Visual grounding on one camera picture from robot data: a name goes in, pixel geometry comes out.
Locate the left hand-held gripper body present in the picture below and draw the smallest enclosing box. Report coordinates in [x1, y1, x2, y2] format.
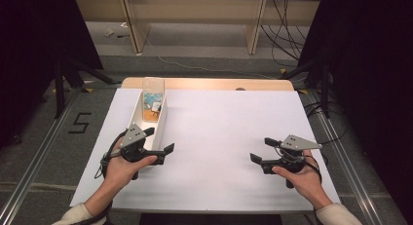
[118, 123, 168, 181]

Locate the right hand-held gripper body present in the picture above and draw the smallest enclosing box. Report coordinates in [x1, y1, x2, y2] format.
[260, 134, 323, 189]

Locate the white plastic box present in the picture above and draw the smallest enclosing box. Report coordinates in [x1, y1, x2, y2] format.
[129, 89, 169, 168]

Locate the person's left hand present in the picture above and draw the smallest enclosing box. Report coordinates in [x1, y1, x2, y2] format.
[102, 136, 159, 192]

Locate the person's right hand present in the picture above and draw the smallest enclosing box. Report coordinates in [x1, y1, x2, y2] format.
[271, 149, 334, 210]

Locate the white table cover sheet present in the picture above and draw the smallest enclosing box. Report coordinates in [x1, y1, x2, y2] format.
[69, 88, 341, 213]

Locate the black metal stand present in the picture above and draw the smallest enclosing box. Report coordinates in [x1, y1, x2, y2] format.
[53, 56, 123, 120]
[280, 57, 333, 120]

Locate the wooden table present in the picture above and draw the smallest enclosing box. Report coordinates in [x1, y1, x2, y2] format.
[121, 77, 295, 92]

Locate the black curtain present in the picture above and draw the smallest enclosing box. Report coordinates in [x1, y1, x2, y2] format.
[0, 0, 105, 150]
[297, 0, 413, 219]

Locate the beige wooden desk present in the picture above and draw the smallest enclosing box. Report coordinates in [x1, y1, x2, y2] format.
[73, 0, 322, 56]

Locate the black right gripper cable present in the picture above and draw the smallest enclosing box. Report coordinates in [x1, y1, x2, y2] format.
[304, 153, 328, 184]

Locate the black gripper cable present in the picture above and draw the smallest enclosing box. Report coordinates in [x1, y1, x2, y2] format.
[94, 129, 129, 180]
[304, 153, 328, 184]

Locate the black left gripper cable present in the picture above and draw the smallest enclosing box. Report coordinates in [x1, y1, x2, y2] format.
[94, 129, 129, 180]

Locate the black floor cable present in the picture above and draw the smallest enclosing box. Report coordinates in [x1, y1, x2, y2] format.
[304, 100, 350, 146]

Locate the aluminium floor rail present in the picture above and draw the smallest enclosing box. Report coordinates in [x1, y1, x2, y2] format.
[305, 88, 386, 225]
[0, 88, 83, 225]

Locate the white floor cable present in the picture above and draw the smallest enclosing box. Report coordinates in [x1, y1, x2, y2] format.
[141, 28, 278, 81]

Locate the black cable bundle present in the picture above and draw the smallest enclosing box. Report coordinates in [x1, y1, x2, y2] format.
[260, 0, 310, 69]

